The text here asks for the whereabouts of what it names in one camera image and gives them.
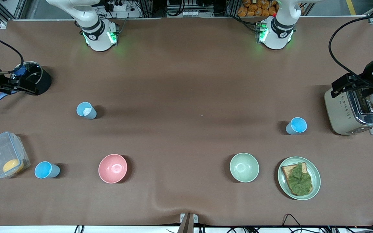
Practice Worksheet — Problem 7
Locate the white power strip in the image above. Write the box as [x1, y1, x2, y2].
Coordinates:
[109, 1, 128, 12]

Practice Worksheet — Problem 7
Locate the clear plastic container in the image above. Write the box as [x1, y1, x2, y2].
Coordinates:
[0, 131, 31, 179]

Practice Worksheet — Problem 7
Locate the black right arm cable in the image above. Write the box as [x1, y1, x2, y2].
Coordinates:
[0, 36, 24, 75]

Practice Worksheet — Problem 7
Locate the pale green plate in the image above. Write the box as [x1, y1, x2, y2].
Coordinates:
[277, 157, 321, 201]

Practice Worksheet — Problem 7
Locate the bag of orange buns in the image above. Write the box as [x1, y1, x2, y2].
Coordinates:
[237, 0, 278, 17]

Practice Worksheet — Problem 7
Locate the black pot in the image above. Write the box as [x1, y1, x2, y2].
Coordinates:
[11, 61, 52, 95]

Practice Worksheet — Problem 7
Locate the beige chrome toaster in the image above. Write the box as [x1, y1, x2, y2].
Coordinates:
[324, 85, 373, 136]

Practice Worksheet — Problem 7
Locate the green lettuce leaf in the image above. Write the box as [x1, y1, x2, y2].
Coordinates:
[287, 163, 313, 196]

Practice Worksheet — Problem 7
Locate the orange round food piece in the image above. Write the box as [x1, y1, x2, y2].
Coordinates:
[3, 159, 24, 174]

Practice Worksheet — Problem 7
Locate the brown toast slice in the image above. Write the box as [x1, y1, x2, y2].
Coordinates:
[281, 162, 313, 196]

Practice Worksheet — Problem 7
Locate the blue paper cup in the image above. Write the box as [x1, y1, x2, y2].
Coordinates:
[76, 102, 97, 120]
[34, 161, 61, 179]
[286, 117, 308, 135]

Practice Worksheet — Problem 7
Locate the pink bowl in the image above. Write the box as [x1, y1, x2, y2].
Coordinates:
[98, 154, 128, 184]

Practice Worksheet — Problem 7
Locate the glass pot lid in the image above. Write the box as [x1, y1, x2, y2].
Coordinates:
[12, 61, 42, 85]

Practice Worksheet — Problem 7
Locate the metal table clamp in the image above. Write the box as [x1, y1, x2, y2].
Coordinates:
[180, 213, 198, 233]

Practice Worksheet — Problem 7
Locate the brown table cloth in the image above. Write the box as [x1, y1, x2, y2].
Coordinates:
[0, 17, 373, 227]

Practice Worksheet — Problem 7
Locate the pale green bowl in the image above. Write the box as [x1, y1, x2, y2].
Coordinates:
[230, 153, 260, 183]

